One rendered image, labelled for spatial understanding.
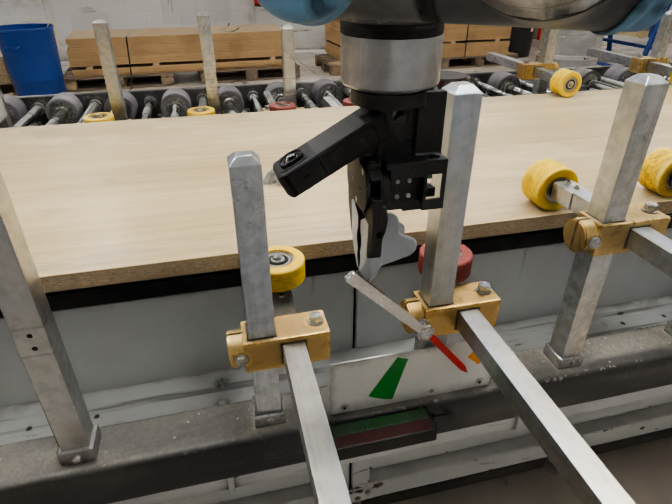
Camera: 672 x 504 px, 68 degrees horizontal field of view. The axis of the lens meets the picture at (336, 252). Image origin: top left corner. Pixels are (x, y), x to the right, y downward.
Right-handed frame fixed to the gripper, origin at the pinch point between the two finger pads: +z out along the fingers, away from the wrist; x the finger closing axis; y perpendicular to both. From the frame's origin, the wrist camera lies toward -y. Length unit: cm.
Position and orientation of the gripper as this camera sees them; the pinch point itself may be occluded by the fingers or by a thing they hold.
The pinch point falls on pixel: (362, 271)
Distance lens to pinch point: 55.9
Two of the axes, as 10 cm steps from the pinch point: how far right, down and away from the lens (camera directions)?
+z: 0.1, 8.6, 5.1
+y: 9.7, -1.3, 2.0
